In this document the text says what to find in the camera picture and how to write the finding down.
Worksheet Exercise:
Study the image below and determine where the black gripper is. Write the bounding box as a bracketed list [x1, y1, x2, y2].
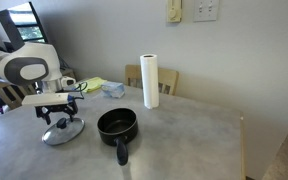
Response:
[34, 99, 80, 126]

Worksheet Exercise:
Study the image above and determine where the glass lid with black knob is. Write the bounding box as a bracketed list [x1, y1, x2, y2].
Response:
[41, 116, 86, 147]

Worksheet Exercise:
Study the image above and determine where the yellow-green cloth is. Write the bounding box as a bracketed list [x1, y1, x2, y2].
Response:
[73, 76, 109, 94]

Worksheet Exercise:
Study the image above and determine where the blue tissue box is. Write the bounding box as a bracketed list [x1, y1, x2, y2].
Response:
[100, 81, 126, 100]

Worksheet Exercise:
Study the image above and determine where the black flat panel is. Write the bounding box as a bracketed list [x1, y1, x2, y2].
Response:
[0, 8, 26, 52]

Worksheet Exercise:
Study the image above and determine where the white paper towel roll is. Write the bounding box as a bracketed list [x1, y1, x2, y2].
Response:
[139, 53, 161, 110]

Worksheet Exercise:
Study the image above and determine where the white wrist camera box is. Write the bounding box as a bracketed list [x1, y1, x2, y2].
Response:
[20, 92, 75, 108]

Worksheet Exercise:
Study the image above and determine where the black cable with blue plug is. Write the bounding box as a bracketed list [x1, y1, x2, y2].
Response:
[61, 81, 87, 102]

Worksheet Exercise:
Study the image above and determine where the black pot with handle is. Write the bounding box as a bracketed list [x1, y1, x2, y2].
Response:
[96, 107, 140, 167]

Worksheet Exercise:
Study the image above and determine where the window with dark frame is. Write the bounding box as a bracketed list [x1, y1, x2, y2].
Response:
[8, 1, 49, 45]

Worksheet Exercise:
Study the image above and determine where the beige wall thermostat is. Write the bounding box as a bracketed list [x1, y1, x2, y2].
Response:
[165, 0, 183, 24]

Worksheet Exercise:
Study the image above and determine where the white light switch plate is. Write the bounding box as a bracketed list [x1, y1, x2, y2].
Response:
[193, 0, 221, 23]

